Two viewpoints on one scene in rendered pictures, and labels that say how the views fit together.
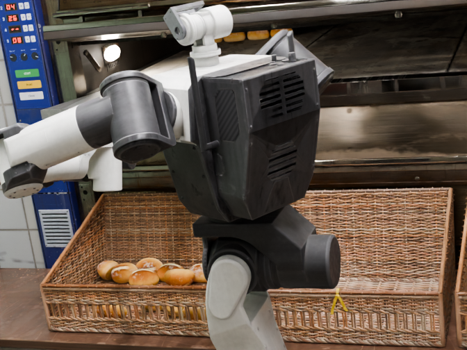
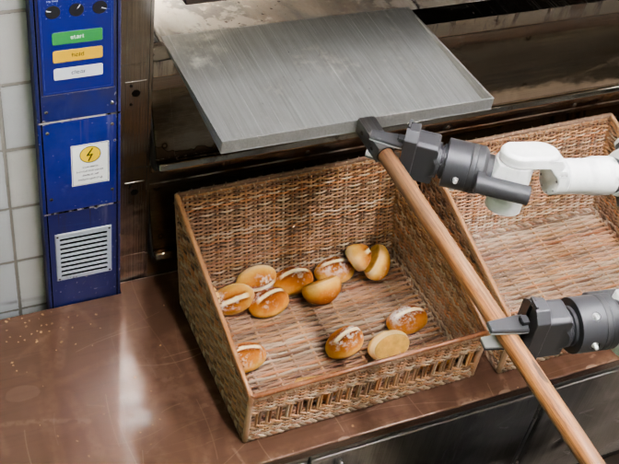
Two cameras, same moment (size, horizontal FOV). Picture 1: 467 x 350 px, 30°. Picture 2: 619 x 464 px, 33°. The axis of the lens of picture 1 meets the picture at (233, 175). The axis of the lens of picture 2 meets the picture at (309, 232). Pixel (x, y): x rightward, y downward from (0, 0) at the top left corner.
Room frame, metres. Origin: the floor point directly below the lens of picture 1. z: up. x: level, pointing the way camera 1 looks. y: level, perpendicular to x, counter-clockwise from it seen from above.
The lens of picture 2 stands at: (1.57, 1.50, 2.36)
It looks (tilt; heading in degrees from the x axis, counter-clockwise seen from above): 44 degrees down; 309
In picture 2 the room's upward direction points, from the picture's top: 10 degrees clockwise
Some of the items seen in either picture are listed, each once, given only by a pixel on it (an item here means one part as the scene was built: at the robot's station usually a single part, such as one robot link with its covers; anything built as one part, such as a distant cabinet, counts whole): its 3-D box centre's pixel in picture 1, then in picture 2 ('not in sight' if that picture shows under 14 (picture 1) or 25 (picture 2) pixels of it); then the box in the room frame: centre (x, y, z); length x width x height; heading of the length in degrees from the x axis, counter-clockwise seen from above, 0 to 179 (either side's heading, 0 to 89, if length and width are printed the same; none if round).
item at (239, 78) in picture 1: (235, 130); not in sight; (1.73, -0.02, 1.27); 0.34 x 0.30 x 0.36; 131
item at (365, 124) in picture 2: not in sight; (375, 138); (2.44, 0.31, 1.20); 0.09 x 0.04 x 0.03; 159
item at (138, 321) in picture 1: (156, 258); (327, 285); (2.51, 0.27, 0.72); 0.56 x 0.49 x 0.28; 70
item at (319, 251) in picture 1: (269, 248); not in sight; (1.73, -0.06, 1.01); 0.28 x 0.13 x 0.18; 69
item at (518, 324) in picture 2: not in sight; (508, 323); (2.00, 0.48, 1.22); 0.06 x 0.03 x 0.02; 61
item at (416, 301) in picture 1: (349, 260); (558, 234); (2.29, -0.30, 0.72); 0.56 x 0.49 x 0.28; 70
